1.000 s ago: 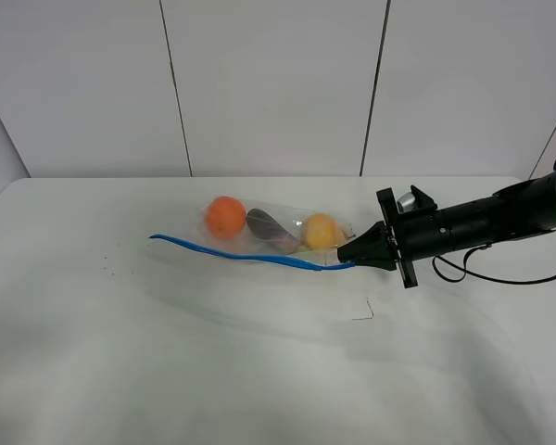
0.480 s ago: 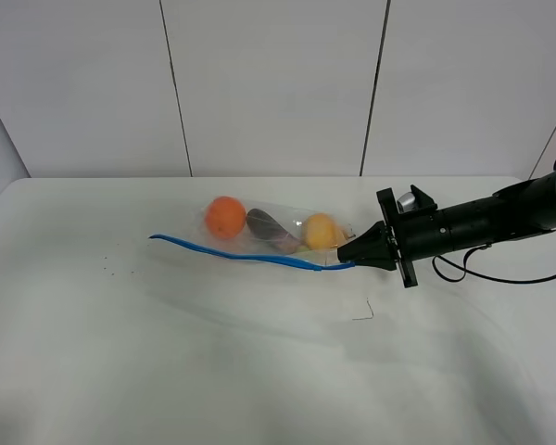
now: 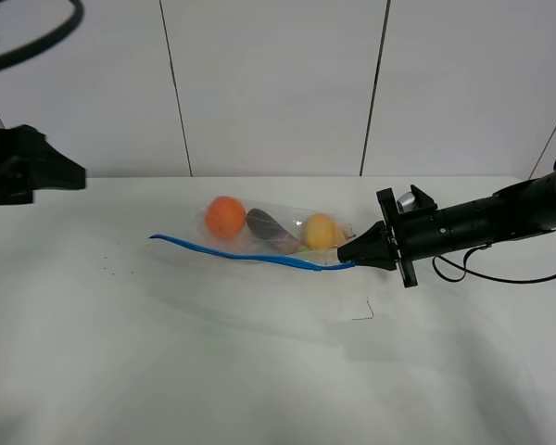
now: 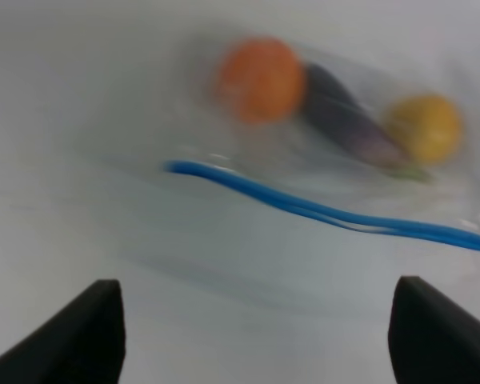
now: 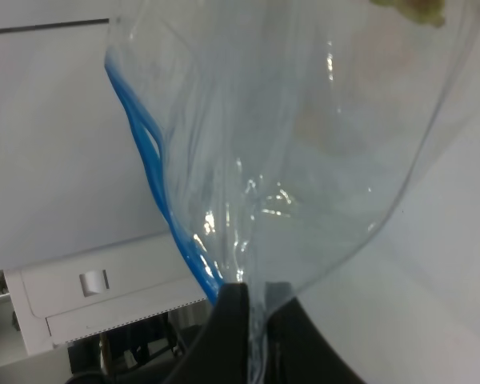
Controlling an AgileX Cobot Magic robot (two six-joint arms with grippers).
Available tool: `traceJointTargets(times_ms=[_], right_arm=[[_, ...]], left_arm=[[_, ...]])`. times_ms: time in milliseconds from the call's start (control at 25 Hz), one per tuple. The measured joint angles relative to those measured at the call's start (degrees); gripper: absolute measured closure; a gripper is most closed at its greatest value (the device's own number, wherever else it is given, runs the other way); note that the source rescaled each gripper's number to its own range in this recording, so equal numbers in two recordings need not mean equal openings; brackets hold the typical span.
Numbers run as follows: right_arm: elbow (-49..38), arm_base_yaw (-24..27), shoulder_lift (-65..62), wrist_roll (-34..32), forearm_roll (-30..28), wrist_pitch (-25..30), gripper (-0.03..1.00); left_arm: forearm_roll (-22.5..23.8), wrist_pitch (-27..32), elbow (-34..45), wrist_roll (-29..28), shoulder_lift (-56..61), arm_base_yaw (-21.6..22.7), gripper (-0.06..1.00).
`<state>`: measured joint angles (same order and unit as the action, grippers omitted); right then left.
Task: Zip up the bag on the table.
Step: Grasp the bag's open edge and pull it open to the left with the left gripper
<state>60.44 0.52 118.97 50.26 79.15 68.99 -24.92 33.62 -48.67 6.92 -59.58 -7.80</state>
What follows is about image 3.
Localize yellow pear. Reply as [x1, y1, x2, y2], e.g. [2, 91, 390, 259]
[301, 213, 348, 250]

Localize purple eggplant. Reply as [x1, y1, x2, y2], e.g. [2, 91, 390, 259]
[246, 208, 303, 255]

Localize clear zip bag blue strip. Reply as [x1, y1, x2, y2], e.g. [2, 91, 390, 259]
[148, 196, 359, 274]

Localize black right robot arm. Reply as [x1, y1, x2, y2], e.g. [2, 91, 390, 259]
[337, 163, 556, 287]

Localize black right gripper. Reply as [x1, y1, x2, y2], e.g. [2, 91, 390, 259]
[337, 184, 445, 288]

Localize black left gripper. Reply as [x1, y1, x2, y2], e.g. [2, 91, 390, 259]
[0, 125, 86, 206]

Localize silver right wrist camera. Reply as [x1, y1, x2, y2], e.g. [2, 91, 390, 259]
[397, 191, 417, 213]

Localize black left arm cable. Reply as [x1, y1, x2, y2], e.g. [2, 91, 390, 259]
[0, 0, 85, 78]

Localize orange fruit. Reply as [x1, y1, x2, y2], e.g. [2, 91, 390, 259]
[204, 196, 246, 239]

